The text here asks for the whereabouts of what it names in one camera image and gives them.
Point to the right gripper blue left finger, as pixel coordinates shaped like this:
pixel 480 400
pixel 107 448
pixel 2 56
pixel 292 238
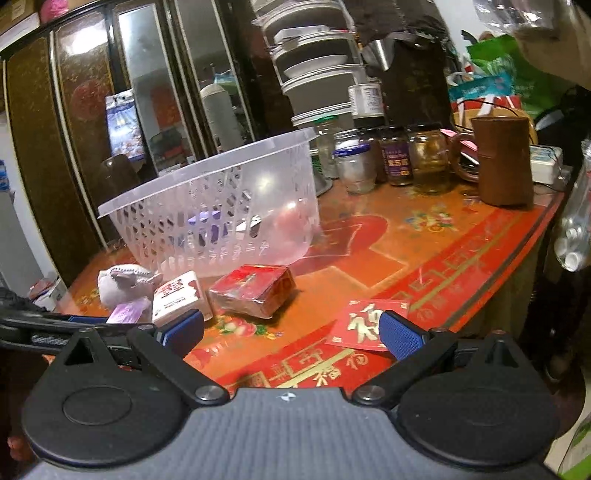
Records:
pixel 183 333

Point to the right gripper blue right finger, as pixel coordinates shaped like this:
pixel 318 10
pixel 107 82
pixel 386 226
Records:
pixel 401 337

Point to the white red card box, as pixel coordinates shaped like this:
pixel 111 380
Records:
pixel 178 296

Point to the white plush toy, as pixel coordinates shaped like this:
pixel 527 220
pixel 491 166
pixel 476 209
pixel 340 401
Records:
pixel 124 283

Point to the purple cardboard box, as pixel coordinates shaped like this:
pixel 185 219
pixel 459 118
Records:
pixel 208 227

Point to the red envelope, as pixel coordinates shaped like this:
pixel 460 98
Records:
pixel 357 325

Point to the purple packet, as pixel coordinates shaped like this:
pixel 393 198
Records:
pixel 135 311

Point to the clear plastic basket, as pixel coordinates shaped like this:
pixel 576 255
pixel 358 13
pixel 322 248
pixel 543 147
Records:
pixel 265 190

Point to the brown thermos flask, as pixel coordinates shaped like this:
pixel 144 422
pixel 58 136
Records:
pixel 117 176

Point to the glass jar blue lid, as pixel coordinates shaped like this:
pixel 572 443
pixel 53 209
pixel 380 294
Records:
pixel 356 168

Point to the glass jar yellow contents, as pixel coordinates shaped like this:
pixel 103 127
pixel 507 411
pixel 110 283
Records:
pixel 429 158

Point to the jar with purple label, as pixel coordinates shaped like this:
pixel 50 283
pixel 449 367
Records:
pixel 395 149

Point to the brown leather cup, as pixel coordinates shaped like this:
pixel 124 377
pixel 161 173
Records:
pixel 504 176

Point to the blue white hanging packet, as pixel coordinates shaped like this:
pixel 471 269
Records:
pixel 124 132

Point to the white labelled bottle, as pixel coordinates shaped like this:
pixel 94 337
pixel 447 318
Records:
pixel 366 100

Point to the black bag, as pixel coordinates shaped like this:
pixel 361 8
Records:
pixel 410 69

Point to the tiered food storage rack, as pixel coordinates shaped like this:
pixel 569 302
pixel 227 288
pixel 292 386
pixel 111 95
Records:
pixel 313 47

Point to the green shopping bag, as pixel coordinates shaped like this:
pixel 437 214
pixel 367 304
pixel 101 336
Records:
pixel 500 69

